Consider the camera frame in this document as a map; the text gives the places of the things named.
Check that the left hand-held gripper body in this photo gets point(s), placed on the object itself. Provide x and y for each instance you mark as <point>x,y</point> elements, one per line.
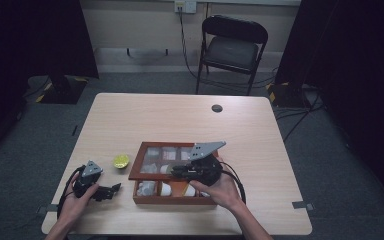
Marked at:
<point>88,176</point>

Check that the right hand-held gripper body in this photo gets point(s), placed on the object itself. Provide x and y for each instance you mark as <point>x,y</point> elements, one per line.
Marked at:
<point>203,166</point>

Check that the wooden box with glass lid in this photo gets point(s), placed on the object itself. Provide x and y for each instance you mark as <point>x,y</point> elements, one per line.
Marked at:
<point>176,200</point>

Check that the person's left hand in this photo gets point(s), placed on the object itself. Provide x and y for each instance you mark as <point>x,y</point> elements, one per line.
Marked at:
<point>75,206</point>

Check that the person's right hand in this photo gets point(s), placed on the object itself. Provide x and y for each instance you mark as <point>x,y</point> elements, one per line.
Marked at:
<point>221,195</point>

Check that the small white cup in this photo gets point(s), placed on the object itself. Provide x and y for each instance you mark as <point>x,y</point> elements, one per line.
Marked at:
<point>190,191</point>
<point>163,169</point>
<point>165,189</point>

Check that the set of white wrapped packets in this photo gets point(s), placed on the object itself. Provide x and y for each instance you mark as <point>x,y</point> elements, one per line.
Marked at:
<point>145,188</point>

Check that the grey tape strip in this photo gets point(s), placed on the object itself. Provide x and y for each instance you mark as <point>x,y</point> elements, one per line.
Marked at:
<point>305,205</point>
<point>45,209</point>

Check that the dark round table grommet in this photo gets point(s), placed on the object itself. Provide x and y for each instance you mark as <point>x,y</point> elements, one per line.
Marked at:
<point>217,108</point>

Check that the black stand base striped tape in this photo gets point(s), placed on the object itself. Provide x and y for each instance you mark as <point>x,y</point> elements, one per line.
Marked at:
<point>285,95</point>
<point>63,91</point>

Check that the black folding chair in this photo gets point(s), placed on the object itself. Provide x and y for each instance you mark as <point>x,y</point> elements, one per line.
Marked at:
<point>230,51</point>

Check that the dark curtain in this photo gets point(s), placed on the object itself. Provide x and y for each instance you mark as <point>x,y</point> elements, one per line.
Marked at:
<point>30,50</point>
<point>353,66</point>

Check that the white wall socket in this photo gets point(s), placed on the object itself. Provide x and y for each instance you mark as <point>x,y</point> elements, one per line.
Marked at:
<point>185,6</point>

